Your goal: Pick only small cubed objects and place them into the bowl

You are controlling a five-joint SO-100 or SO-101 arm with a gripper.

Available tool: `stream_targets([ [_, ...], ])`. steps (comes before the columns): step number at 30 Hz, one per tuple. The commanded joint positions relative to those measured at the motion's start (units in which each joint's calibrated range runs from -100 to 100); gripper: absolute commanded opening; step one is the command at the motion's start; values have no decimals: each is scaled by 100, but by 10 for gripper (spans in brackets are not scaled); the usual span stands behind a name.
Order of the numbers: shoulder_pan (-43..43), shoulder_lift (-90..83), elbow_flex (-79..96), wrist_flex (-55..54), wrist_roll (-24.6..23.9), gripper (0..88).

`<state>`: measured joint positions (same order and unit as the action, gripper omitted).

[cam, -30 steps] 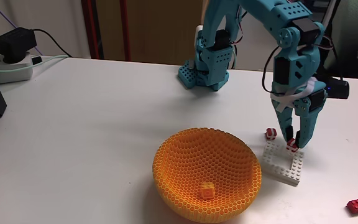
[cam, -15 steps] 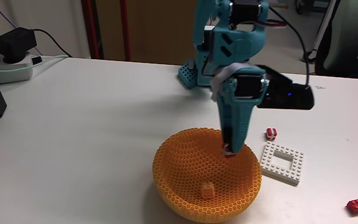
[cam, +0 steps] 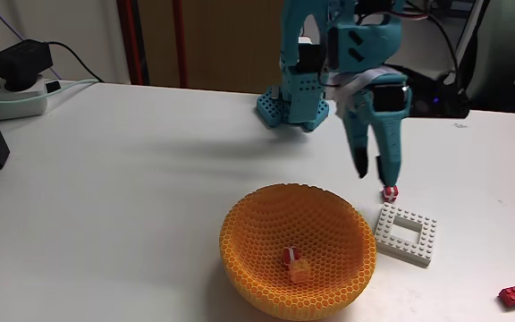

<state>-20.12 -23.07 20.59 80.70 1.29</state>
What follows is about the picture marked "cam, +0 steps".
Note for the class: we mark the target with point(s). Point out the small red white cube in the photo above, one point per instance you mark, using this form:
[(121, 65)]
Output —
[(390, 194), (290, 256)]

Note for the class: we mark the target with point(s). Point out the small yellow cube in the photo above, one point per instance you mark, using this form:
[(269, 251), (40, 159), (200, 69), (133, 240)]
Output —
[(300, 271)]

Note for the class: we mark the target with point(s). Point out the orange honeycomb bowl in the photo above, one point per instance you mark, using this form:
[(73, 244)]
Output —
[(320, 223)]

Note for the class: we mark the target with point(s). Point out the white stand with caster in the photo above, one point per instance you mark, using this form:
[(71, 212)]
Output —
[(468, 31)]

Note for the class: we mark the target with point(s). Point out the office chair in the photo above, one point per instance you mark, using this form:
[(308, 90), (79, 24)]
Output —
[(499, 53)]

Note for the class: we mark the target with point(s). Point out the wooden panel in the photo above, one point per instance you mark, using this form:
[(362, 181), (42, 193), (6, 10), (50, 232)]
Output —
[(230, 44)]

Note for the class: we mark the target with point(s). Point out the white power strip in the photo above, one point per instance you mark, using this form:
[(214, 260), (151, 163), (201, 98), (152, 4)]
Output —
[(16, 105)]

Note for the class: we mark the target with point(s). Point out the black power adapter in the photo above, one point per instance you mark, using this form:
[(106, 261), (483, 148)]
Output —
[(20, 62)]

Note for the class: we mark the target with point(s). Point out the black oval camera box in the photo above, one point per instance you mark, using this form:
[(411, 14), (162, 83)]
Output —
[(441, 105)]

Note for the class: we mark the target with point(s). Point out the white brick frame plate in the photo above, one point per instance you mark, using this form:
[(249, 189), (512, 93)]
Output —
[(428, 241)]

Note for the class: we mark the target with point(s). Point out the red vertical post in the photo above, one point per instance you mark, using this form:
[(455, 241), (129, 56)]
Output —
[(179, 40), (128, 40)]

